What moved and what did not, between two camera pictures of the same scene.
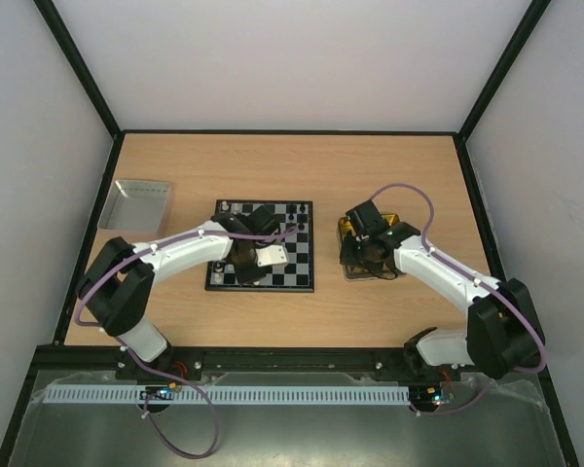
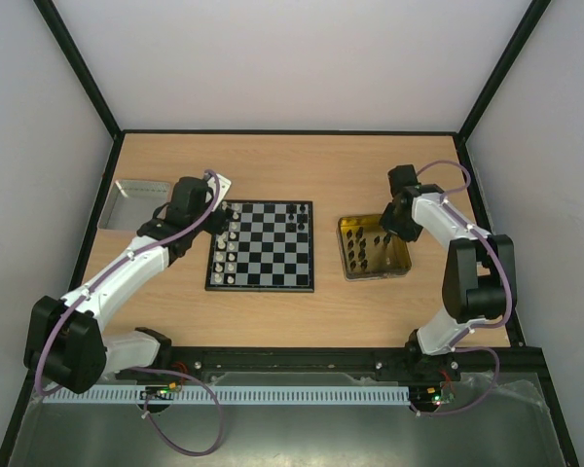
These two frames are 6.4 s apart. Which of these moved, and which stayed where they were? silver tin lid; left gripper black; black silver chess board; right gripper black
Moved: right gripper black; left gripper black
Stayed: silver tin lid; black silver chess board
